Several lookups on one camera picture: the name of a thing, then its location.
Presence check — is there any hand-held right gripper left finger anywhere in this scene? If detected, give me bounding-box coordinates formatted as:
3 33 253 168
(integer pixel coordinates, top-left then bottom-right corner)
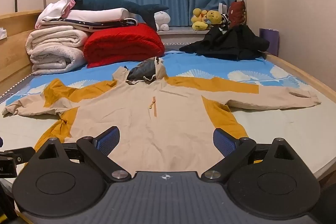
34 126 132 182

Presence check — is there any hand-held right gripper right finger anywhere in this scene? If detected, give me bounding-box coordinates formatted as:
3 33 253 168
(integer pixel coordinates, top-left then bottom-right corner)
202 128 298 182

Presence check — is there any beige and mustard hooded jacket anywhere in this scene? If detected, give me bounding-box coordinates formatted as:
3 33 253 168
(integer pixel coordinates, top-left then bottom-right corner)
1 57 322 170

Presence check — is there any black clothes pile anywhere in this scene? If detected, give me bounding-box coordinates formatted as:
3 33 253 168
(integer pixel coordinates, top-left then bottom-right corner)
179 25 270 61

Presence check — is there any blue white fan-print bed sheet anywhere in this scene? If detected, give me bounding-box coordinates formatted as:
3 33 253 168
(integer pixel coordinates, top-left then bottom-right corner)
0 49 336 188

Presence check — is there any red folded quilt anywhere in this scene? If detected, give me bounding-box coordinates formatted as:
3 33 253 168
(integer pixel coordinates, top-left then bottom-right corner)
83 23 165 68

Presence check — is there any purple box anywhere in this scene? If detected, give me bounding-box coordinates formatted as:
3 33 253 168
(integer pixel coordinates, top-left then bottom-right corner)
259 28 280 56

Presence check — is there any grey window sill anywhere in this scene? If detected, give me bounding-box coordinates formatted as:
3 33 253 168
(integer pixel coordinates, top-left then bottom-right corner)
157 26 210 46

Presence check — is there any navy starred folded blanket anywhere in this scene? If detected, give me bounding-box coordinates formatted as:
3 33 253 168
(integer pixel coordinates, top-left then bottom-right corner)
51 17 139 31

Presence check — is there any black and white plush toy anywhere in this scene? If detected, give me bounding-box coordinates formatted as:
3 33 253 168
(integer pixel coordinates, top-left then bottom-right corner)
219 14 232 30

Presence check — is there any white pillow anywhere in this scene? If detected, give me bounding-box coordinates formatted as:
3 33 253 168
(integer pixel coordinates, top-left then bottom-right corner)
63 9 130 23

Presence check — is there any yellow duck plush toy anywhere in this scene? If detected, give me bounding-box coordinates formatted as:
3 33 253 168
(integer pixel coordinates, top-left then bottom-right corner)
191 8 209 31

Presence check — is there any yellow bear plush toy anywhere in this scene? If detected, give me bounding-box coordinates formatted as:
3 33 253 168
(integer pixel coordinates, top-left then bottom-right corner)
203 10 222 26

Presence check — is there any dark red cushion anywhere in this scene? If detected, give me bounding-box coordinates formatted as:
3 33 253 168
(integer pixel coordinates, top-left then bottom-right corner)
228 0 247 28

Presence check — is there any dark teal shark plush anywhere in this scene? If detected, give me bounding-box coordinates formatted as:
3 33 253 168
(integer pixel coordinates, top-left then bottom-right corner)
72 0 170 30

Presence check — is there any pink and white cloth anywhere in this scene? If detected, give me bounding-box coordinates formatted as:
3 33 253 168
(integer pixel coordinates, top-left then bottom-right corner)
35 0 76 29

